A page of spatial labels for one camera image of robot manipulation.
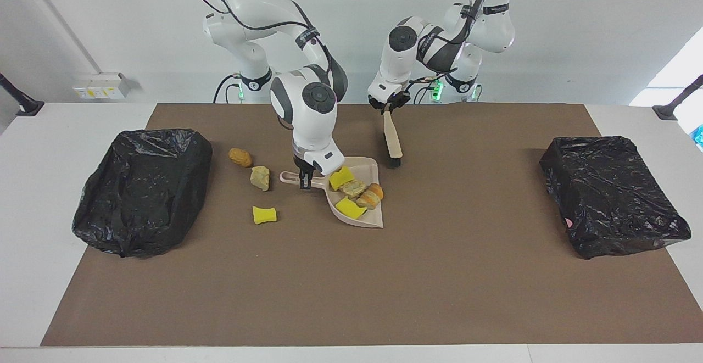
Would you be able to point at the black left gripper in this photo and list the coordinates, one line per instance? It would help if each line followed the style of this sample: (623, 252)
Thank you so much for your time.
(379, 101)

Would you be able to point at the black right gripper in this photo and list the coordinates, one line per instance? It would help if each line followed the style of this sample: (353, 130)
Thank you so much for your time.
(303, 161)

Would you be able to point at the beige brush with black bristles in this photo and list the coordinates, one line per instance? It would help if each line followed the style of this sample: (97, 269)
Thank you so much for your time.
(392, 138)

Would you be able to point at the pale beige bread chunk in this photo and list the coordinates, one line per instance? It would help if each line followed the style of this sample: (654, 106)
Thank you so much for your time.
(352, 188)
(260, 178)

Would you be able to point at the yellow and green sponge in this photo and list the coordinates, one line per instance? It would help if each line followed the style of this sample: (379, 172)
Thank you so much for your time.
(350, 208)

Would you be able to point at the orange striped bread toy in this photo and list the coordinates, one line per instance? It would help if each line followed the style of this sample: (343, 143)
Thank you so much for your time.
(372, 195)

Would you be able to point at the beige plastic dustpan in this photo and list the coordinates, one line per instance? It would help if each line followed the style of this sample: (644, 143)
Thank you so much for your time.
(362, 217)

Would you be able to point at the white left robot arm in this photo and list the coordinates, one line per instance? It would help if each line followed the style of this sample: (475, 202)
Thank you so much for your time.
(472, 22)

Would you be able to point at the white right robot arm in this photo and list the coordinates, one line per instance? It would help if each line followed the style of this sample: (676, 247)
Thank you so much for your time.
(313, 116)

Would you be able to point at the black bag lined bin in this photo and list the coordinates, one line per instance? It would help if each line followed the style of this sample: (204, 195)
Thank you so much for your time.
(143, 187)
(609, 198)

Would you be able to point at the small yellow sponge piece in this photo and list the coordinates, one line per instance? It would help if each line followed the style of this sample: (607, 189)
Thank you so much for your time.
(264, 215)

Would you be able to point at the brown nugget toy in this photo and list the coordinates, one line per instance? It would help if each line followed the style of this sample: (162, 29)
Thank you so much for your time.
(240, 157)

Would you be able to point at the brown table mat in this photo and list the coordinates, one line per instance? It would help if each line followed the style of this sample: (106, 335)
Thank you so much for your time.
(351, 308)

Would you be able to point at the black clamp stand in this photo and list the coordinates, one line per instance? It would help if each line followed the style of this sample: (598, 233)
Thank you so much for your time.
(24, 106)
(667, 111)

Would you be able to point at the blue object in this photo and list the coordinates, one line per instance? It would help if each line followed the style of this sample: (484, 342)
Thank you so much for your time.
(699, 138)

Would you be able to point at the white wall socket box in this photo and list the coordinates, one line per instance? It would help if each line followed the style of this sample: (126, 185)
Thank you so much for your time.
(99, 85)

